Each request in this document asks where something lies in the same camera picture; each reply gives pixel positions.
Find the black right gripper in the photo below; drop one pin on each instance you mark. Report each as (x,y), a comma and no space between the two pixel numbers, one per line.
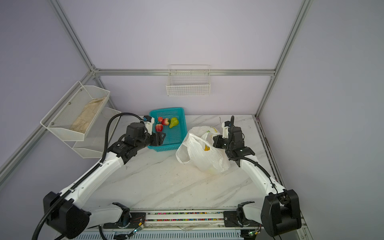
(217,139)

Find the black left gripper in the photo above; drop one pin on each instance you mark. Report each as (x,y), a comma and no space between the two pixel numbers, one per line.
(157,138)

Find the white lemon print plastic bag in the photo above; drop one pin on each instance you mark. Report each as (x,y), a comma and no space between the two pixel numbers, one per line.
(192,151)

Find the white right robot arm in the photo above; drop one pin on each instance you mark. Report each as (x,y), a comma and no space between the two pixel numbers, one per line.
(278,210)

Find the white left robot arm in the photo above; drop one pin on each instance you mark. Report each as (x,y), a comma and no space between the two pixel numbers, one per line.
(65,212)

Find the red fake strawberry large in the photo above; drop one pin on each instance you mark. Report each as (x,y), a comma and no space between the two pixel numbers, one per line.
(159,127)

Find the green fake pear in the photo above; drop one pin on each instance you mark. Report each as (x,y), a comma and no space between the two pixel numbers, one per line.
(174,122)

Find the teal plastic fruit basket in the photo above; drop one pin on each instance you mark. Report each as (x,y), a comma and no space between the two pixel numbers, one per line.
(175,131)

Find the white mesh lower shelf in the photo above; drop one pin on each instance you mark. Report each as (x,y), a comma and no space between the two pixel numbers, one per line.
(93,145)

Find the beige cloth in shelf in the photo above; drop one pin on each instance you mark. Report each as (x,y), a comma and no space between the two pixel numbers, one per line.
(83,121)

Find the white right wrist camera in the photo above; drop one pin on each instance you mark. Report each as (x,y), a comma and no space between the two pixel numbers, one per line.
(227,129)

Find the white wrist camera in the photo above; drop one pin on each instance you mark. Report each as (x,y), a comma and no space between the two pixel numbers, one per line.
(227,129)
(149,121)

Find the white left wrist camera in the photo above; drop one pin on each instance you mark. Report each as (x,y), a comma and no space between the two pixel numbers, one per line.
(149,121)

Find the white wire wall basket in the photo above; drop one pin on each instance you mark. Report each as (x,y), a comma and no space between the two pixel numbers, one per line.
(188,80)

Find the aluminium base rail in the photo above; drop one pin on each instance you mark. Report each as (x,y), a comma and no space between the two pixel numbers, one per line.
(179,225)

